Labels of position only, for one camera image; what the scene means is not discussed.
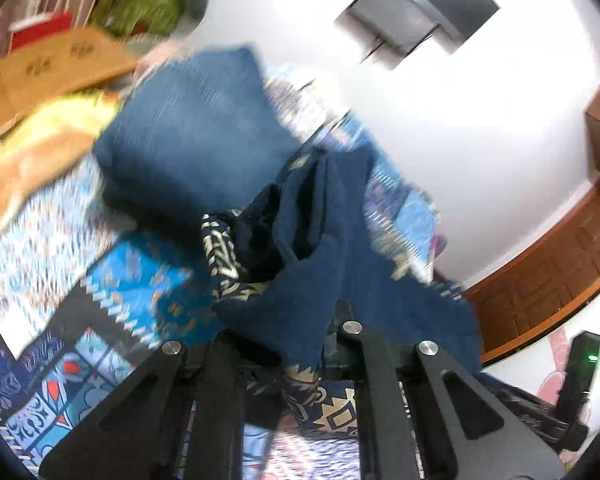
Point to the navy patterned hooded garment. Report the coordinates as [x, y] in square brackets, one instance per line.
[279, 268]

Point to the brown wooden door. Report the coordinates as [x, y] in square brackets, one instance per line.
[542, 287]

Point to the folded blue jeans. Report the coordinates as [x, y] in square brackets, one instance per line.
[199, 134]

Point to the patchwork bed quilt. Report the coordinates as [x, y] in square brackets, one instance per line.
[73, 324]

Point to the green patterned storage box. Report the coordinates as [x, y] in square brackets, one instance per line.
[126, 18]

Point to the red box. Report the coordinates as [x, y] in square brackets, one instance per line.
[37, 27]

